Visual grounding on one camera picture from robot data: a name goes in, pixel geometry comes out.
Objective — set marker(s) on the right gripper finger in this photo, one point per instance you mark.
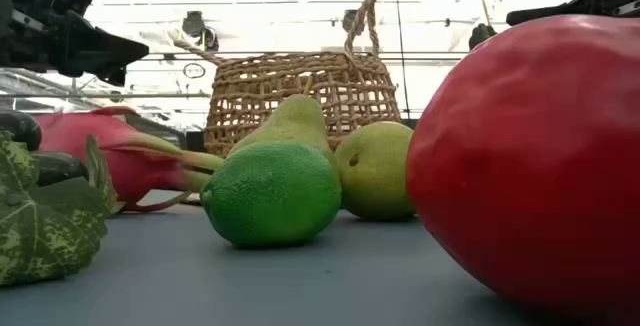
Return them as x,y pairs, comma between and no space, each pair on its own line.
555,12

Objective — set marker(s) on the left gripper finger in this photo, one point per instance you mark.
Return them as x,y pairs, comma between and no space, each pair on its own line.
112,76
95,48

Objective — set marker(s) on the pink dragon fruit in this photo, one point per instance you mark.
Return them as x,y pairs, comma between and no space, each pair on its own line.
125,166

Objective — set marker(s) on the red strawberry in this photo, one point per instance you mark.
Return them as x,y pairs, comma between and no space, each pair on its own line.
530,166

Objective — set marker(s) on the green pear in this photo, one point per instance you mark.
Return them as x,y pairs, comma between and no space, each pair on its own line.
375,176
295,121

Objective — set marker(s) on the small green lime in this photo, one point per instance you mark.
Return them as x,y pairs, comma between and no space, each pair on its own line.
272,193

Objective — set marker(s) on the green cactus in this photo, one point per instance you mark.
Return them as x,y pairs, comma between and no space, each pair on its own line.
481,36

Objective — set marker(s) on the black background monitor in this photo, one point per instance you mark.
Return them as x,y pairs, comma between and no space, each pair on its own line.
195,142

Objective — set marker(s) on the black grape bunch with leaf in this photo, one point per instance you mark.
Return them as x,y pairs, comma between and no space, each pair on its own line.
45,226

